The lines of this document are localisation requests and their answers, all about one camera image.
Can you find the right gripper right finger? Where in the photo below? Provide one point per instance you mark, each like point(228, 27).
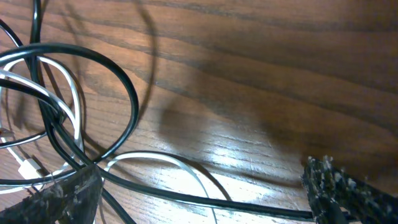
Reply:
point(336, 197)

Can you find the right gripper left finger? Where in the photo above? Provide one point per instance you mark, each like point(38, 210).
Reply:
point(73, 200)

